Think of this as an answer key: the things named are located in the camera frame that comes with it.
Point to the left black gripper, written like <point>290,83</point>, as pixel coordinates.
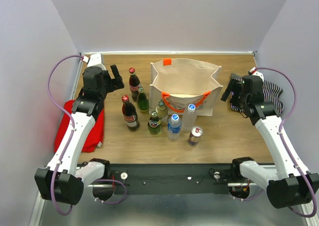
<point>116,83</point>

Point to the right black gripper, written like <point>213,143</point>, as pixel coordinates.
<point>234,86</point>

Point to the clear plastic water bottle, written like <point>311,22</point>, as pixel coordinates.
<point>189,118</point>

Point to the beige canvas tote bag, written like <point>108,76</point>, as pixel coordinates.
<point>180,82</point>

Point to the blue label water bottle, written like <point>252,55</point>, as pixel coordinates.
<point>174,127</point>

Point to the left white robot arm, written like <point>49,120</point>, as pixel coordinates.
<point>60,181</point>

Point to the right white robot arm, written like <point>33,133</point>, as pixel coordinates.
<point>292,184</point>

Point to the rear cola glass bottle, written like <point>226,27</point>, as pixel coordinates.
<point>134,83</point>

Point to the cola glass bottle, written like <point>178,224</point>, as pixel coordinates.
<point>130,114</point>
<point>134,83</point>

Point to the striped folded cloth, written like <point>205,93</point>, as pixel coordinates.
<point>271,91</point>

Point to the front cola glass bottle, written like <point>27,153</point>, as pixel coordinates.
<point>130,114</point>

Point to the rear green glass bottle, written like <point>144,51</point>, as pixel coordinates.
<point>142,101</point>

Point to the red bull energy can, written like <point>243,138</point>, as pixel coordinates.
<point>195,135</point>

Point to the clear glass soda bottle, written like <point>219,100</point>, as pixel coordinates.
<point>162,111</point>

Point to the red folded cloth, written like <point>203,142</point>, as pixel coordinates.
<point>93,140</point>

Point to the front green beer bottle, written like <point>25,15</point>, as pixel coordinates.
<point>154,123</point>

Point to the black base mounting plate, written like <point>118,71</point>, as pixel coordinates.
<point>168,179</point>

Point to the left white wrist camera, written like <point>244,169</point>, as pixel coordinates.
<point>94,60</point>

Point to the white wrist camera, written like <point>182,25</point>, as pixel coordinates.
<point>94,60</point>
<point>254,71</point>

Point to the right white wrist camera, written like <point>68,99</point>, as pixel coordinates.
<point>254,71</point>

